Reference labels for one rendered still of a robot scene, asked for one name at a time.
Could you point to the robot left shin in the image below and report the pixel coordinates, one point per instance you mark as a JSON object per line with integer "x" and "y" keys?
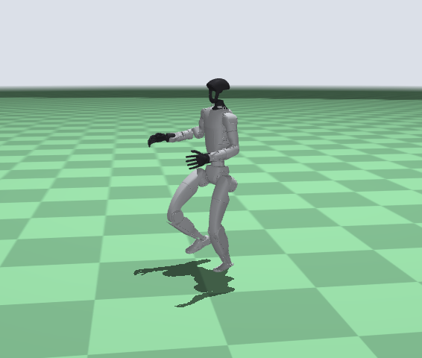
{"x": 220, "y": 245}

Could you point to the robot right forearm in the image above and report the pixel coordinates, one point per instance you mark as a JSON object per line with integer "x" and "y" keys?
{"x": 179, "y": 136}

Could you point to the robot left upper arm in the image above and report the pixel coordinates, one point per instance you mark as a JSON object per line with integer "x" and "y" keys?
{"x": 230, "y": 121}

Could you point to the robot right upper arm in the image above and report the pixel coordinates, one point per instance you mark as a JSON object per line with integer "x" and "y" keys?
{"x": 199, "y": 130}

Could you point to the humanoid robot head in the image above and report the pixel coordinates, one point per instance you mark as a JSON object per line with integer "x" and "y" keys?
{"x": 217, "y": 85}

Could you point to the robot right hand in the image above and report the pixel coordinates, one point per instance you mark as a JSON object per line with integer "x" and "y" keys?
{"x": 159, "y": 137}

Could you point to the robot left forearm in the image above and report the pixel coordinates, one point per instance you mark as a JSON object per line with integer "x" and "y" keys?
{"x": 224, "y": 154}

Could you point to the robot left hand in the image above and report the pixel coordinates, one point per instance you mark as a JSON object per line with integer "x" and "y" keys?
{"x": 200, "y": 158}

